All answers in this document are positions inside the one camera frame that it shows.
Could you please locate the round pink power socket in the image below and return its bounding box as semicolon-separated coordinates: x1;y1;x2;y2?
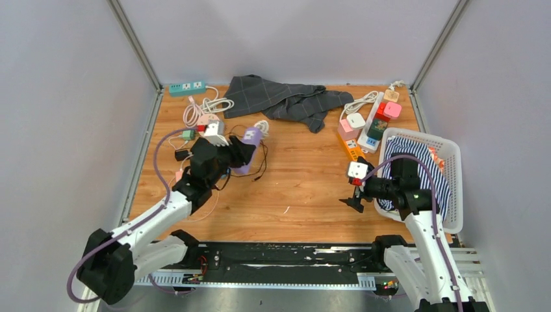
196;113;220;128

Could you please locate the black plug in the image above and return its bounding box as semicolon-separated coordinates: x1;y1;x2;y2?
174;149;190;162

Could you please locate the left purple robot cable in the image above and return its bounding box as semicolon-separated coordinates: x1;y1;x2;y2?
66;125;205;304

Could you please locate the long white power strip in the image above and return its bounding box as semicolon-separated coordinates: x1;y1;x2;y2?
357;92;383;153

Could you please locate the white square plug adapter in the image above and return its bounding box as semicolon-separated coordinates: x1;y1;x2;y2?
346;112;366;130

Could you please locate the teal power strip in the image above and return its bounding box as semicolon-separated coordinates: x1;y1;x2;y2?
168;81;207;98

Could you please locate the white power cord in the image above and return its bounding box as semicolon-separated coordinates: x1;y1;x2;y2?
199;85;235;115

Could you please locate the pink USB charger plug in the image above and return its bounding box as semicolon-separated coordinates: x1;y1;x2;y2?
175;170;183;182

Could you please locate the thin black adapter cable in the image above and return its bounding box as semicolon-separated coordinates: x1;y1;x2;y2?
225;125;270;182

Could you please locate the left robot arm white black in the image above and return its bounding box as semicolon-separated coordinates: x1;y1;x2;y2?
66;135;258;305

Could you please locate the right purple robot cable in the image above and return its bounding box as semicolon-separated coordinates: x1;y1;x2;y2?
352;155;465;312

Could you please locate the blue white striped cloth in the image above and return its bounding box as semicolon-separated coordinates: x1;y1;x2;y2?
377;136;451;218

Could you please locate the dark grey checked cloth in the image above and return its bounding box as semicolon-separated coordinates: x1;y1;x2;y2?
224;75;353;133

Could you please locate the pink square plug adapter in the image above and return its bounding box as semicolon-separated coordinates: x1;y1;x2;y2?
383;101;402;120

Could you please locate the black mounting base rail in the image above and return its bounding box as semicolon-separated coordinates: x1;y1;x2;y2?
157;240;415;285

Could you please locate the purple USB power strip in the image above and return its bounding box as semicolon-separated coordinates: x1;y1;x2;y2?
233;127;263;175

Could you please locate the white coiled cord back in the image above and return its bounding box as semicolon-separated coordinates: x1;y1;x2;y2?
339;90;379;122

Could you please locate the white plastic basket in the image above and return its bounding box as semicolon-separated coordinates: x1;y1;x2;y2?
379;127;463;234

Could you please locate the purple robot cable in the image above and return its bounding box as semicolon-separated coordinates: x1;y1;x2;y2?
66;125;205;304
352;155;465;312

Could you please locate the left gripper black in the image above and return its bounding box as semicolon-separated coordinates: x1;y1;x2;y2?
207;136;255;188

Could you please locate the dark green plug adapter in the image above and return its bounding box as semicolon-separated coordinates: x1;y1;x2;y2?
367;119;388;141

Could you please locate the pink cube socket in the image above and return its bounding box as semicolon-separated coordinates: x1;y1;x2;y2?
337;119;358;141

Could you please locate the beige tag adapter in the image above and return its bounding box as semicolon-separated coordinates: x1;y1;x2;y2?
382;89;400;103

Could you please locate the red plug adapter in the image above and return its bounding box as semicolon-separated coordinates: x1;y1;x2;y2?
374;103;391;122

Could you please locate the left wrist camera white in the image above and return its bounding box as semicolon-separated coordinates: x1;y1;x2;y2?
203;120;229;147

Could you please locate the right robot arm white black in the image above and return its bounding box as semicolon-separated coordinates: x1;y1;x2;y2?
343;153;489;311

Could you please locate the orange power strip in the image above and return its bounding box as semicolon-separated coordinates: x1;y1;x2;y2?
336;133;366;161

